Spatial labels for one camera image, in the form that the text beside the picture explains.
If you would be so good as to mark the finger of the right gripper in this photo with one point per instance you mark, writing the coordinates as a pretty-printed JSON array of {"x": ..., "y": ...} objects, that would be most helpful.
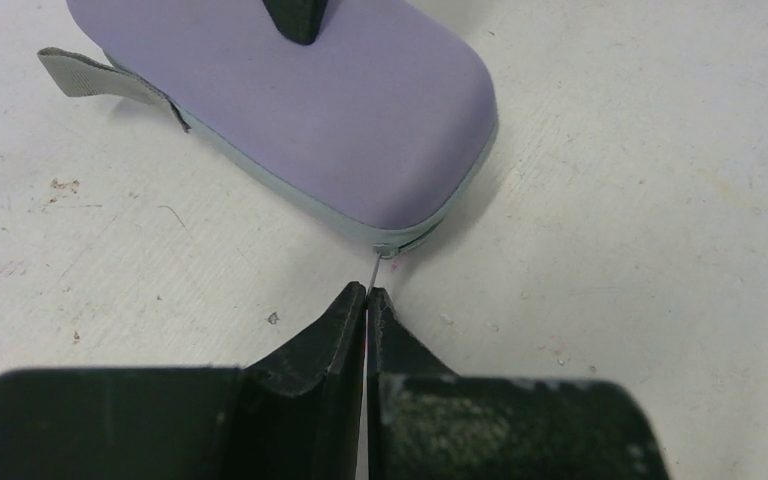
[{"x": 297, "y": 20}]

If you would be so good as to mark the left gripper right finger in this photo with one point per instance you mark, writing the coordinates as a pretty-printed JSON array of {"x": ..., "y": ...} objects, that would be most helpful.
[{"x": 425, "y": 421}]

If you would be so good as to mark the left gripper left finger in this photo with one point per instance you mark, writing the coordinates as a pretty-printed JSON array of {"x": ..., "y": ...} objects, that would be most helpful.
[{"x": 292, "y": 415}]

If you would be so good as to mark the purple zippered umbrella case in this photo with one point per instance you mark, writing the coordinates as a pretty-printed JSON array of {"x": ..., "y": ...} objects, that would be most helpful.
[{"x": 375, "y": 129}]

